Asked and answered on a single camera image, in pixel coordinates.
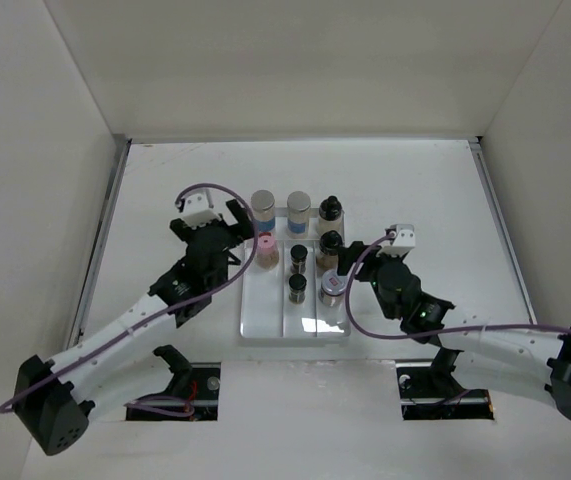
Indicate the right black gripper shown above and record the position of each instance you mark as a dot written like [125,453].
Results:
[346,255]

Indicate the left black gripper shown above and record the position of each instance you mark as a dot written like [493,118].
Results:
[240,217]

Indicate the black-lid tan spice jar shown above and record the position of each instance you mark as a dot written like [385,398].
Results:
[327,255]

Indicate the red-label white-lid jar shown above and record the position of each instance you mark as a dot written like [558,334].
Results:
[332,288]

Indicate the black-lid white spice jar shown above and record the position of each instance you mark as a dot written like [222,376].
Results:
[330,215]

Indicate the small black-lid spice bottle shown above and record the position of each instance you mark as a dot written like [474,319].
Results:
[298,256]

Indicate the silver-lid blue-label shaker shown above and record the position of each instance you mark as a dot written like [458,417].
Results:
[298,214]
[263,207]

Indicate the pink-lid spice jar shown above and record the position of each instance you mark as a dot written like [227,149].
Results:
[267,255]

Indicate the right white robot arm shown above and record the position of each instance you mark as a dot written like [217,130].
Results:
[527,360]

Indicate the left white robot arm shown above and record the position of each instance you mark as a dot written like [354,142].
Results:
[131,361]

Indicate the clear plastic organizer tray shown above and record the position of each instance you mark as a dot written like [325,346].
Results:
[269,317]

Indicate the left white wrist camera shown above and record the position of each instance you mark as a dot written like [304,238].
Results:
[196,208]

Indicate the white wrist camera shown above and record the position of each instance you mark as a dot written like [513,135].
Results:
[196,208]
[401,240]

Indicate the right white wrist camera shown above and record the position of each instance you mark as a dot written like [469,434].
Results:
[401,240]

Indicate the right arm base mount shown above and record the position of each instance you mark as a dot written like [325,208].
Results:
[428,392]

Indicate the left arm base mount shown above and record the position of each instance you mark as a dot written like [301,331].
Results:
[191,394]

